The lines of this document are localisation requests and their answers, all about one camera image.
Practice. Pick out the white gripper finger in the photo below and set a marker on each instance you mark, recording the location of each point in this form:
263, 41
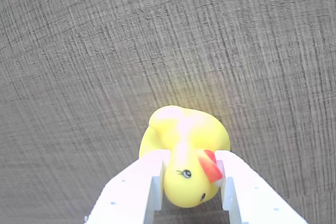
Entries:
128, 195
252, 195

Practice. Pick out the yellow rubber duck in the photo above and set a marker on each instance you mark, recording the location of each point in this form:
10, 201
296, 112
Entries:
183, 155

